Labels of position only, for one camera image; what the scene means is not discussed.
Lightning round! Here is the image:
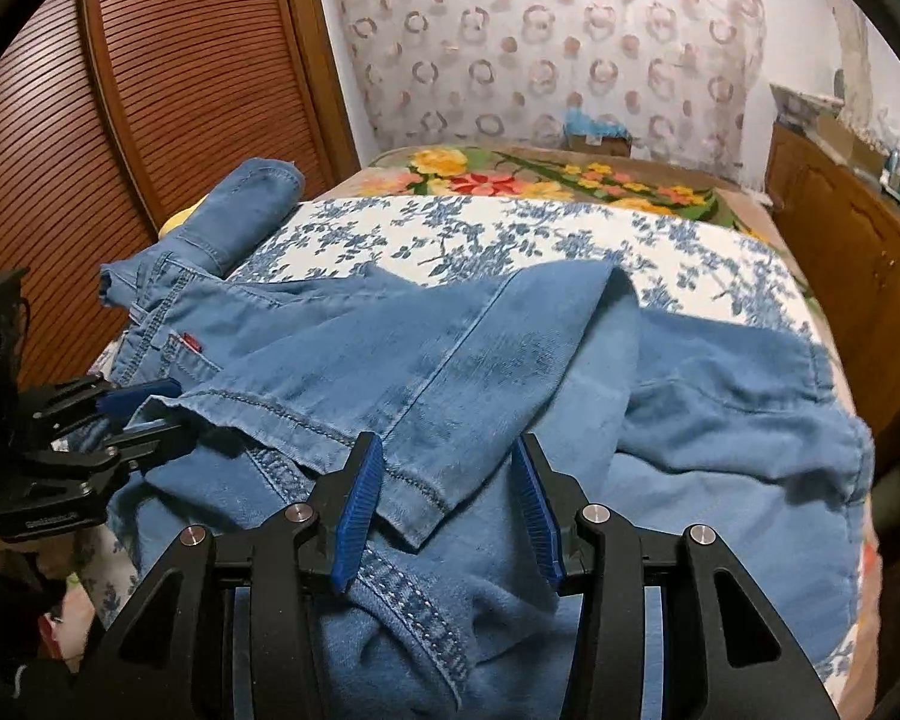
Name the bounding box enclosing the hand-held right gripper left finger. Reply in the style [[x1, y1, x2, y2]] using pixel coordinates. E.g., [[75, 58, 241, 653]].
[[94, 433, 386, 720]]

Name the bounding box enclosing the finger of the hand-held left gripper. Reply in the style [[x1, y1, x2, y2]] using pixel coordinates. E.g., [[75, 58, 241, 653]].
[[22, 377, 185, 428], [34, 420, 190, 475]]

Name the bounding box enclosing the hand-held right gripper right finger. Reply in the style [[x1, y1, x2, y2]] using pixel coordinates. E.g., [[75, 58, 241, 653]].
[[511, 433, 826, 720]]

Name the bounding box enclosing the person's left forearm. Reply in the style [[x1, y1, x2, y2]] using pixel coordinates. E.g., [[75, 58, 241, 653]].
[[0, 555, 102, 720]]

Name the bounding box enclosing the blue floral bedsheet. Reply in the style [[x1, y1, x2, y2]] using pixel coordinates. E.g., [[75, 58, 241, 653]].
[[41, 195, 882, 720]]

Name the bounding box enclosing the wooden louvred wardrobe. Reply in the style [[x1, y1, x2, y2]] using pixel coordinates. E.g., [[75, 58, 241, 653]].
[[0, 0, 361, 391]]

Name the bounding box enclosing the colourful floral blanket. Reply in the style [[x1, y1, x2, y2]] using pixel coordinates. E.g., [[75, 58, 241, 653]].
[[337, 142, 841, 368]]

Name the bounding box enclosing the small cardboard box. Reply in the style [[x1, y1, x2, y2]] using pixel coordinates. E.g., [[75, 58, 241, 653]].
[[566, 131, 635, 158]]

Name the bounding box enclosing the blue plastic bag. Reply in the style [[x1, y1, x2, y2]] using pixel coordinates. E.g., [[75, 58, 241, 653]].
[[562, 109, 623, 137]]

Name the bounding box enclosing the wooden sideboard cabinet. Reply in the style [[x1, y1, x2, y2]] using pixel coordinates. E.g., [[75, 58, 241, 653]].
[[765, 124, 900, 436]]

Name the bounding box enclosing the open cardboard box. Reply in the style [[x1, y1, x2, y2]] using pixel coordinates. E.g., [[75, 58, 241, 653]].
[[825, 116, 886, 173]]

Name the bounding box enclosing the tied beige curtain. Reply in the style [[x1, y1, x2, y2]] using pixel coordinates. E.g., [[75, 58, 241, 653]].
[[832, 0, 878, 128]]

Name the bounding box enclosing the ring-patterned sheer curtain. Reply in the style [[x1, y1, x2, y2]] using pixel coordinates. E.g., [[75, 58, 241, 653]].
[[330, 0, 766, 173]]

